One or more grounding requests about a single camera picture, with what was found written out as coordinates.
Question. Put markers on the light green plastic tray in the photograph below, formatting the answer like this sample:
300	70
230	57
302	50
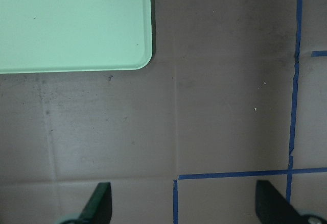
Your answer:
75	35

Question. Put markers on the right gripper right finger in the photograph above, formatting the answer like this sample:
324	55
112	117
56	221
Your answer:
272	207

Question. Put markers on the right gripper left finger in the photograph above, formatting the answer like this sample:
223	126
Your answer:
98	209

